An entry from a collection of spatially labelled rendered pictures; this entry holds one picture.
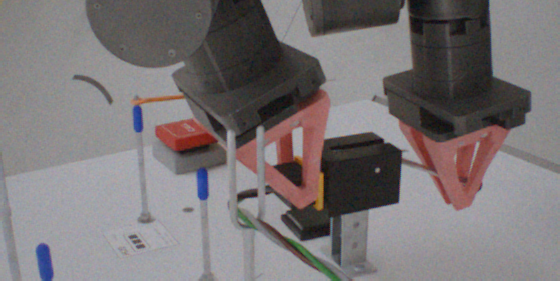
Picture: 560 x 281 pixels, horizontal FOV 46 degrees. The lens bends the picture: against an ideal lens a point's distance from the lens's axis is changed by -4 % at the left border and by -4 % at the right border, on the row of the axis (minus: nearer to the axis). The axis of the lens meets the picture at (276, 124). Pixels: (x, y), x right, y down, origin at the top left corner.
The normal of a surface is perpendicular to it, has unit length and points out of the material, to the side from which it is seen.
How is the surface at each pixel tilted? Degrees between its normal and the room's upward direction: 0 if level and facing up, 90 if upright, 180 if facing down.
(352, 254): 81
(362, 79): 0
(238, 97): 32
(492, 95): 46
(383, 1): 77
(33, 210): 55
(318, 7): 72
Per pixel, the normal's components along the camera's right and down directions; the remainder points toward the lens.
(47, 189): 0.00, -0.94
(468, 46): 0.15, 0.36
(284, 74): -0.36, -0.81
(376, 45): -0.69, -0.39
